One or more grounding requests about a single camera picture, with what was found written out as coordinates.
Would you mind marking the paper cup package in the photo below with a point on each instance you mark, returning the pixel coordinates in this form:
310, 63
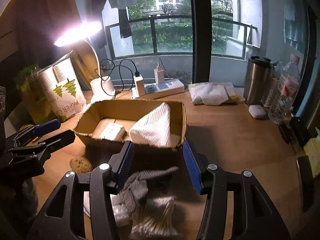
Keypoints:
62, 89

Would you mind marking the cartoon tissue pack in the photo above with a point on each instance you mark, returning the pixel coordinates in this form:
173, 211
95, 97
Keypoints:
113, 132

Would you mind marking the white wipes package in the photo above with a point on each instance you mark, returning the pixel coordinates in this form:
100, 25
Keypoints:
214, 93

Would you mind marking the hanging blue towel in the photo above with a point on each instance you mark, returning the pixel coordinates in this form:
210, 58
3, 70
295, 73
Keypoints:
294, 24

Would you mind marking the cotton swab bag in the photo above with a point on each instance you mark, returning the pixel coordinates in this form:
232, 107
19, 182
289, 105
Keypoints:
153, 220

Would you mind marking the white power strip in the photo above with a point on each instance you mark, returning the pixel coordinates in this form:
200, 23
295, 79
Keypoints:
154, 91

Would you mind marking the white charger with black cable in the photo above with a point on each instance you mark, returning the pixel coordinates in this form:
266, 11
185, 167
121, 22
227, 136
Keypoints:
139, 84

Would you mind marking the white towel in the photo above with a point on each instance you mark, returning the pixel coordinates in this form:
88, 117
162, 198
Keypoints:
154, 128

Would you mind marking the white earbuds case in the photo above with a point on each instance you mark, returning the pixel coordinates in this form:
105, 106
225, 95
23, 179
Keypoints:
257, 112

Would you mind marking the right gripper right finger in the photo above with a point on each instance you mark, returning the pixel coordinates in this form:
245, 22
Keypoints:
254, 214

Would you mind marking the brown plush toy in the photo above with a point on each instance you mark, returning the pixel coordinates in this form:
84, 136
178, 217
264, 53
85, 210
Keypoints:
80, 165

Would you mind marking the grey dotted glove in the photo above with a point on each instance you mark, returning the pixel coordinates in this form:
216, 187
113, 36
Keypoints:
135, 188

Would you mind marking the plastic water bottle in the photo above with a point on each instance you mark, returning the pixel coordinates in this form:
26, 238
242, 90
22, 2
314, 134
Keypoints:
285, 91

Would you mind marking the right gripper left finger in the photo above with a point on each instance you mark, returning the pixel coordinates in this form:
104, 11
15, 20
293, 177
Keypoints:
62, 215

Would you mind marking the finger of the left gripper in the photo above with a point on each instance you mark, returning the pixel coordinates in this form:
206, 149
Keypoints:
44, 149
34, 131

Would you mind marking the steel thermos mug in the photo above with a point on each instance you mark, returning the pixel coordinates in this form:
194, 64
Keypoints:
257, 78

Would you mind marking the yellow tissue box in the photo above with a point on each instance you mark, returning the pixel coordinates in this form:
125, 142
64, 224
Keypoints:
312, 150

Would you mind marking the white desk lamp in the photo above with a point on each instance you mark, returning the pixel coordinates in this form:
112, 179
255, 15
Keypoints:
85, 60

